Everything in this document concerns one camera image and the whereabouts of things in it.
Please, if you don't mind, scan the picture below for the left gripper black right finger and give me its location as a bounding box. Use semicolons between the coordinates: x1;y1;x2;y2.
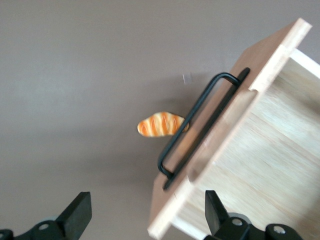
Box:
204;189;251;240

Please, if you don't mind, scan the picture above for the wooden drawer with black handle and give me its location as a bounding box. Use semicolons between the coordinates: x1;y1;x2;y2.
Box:
147;17;320;240

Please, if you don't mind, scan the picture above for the orange striped bread roll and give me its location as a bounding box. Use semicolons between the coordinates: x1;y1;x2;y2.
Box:
136;111;190;139

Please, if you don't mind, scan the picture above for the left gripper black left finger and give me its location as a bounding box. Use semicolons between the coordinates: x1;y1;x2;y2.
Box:
12;191;93;240

